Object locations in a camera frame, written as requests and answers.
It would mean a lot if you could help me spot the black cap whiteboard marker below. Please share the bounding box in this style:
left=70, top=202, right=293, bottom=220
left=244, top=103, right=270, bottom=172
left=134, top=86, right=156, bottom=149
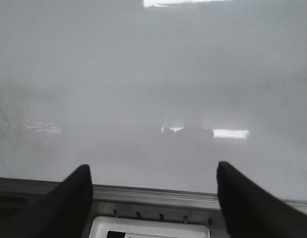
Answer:
left=106, top=230, right=154, bottom=238

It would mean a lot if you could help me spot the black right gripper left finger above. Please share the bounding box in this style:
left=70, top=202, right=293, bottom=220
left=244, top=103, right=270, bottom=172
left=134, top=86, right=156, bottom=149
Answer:
left=0, top=164, right=93, bottom=238

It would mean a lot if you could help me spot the grey aluminium whiteboard frame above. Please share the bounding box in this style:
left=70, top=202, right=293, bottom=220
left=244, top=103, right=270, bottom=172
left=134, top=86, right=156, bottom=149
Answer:
left=0, top=176, right=307, bottom=211

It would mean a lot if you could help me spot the white plastic marker tray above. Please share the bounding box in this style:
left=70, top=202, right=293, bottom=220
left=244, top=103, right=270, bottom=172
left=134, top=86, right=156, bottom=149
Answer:
left=89, top=216, right=210, bottom=238

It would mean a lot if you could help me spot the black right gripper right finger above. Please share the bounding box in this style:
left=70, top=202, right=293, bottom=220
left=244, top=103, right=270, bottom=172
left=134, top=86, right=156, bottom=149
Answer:
left=216, top=161, right=307, bottom=238

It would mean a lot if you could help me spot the white whiteboard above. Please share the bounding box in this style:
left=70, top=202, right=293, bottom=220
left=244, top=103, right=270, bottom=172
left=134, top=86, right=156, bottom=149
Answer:
left=0, top=0, right=307, bottom=200

